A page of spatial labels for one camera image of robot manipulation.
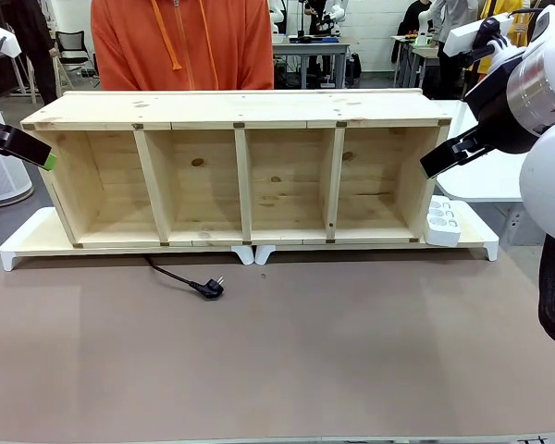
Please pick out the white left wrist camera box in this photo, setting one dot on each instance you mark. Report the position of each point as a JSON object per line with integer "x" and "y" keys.
{"x": 2, "y": 39}

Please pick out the long wood-topped white riser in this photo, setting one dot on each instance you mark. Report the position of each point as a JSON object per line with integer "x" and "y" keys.
{"x": 32, "y": 236}

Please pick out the four-compartment wooden shelf box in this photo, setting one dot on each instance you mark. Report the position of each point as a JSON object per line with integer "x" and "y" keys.
{"x": 240, "y": 108}

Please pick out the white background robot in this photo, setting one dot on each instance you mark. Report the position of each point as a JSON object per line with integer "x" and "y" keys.
{"x": 333, "y": 11}

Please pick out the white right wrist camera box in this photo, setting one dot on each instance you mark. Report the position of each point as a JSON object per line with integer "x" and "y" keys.
{"x": 462, "y": 37}

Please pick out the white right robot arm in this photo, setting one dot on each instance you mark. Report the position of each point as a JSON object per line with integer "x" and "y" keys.
{"x": 548, "y": 176}

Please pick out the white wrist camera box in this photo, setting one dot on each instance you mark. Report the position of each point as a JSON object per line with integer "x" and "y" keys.
{"x": 462, "y": 37}
{"x": 2, "y": 39}

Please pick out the seated bystander in black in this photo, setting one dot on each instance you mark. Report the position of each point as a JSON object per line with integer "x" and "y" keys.
{"x": 411, "y": 28}

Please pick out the wooden step stool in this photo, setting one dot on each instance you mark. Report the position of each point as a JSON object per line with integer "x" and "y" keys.
{"x": 65, "y": 74}

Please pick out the grey metal background table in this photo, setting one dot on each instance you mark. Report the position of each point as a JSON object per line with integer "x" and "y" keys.
{"x": 310, "y": 46}

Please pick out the bystander in yellow jacket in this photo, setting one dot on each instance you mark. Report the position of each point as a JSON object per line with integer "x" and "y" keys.
{"x": 520, "y": 23}

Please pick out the white power strip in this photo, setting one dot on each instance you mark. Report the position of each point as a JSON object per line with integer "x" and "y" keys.
{"x": 441, "y": 224}

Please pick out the black office chair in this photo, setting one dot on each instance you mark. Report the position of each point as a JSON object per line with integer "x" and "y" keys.
{"x": 74, "y": 46}

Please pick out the person in orange hoodie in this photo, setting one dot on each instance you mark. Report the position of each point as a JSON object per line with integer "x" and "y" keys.
{"x": 185, "y": 46}

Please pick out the short wood-topped white riser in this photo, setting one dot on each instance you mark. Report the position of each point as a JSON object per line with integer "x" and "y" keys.
{"x": 474, "y": 233}

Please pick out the bystander in black clothes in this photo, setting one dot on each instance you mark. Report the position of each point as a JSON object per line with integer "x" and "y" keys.
{"x": 34, "y": 41}

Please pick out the bystander in grey top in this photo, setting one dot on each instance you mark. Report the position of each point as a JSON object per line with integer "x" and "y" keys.
{"x": 451, "y": 18}

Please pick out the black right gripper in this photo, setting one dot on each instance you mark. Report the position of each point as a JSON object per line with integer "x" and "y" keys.
{"x": 495, "y": 106}

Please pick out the white side table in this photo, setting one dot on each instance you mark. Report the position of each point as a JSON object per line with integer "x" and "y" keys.
{"x": 481, "y": 180}

